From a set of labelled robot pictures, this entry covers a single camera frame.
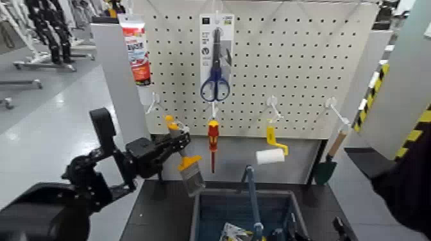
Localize red yellow screwdriver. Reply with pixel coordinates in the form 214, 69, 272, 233
207, 120, 221, 174

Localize green trowel wooden handle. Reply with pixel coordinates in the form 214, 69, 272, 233
314, 130, 348, 186

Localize white partition post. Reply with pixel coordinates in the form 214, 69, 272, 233
90, 21, 151, 145

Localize yellow black striped pillar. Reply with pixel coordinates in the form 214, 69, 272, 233
351, 0, 431, 159

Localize beige pegboard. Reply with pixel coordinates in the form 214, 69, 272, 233
133, 0, 380, 140

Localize black humanoid robot on stand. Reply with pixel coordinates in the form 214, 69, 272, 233
13, 0, 78, 72

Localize blue scissors on card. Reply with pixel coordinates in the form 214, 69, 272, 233
199, 13, 235, 103

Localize silver yellow packet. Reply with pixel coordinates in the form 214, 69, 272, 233
220, 222, 251, 241

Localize yellow paint brush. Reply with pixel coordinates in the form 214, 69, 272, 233
164, 115, 207, 198

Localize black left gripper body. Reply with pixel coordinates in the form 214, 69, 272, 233
126, 136, 167, 179

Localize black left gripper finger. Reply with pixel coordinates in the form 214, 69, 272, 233
152, 147, 183, 169
160, 131, 191, 151

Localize yellow handle paint roller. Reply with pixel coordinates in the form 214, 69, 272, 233
255, 125, 290, 165

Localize white sealant tube red label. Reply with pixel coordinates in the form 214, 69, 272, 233
117, 13, 154, 107

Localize grey blue crate with handle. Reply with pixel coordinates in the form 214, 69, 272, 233
189, 165, 310, 241

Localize white humanoid robot on stand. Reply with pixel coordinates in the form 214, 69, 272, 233
0, 0, 43, 65

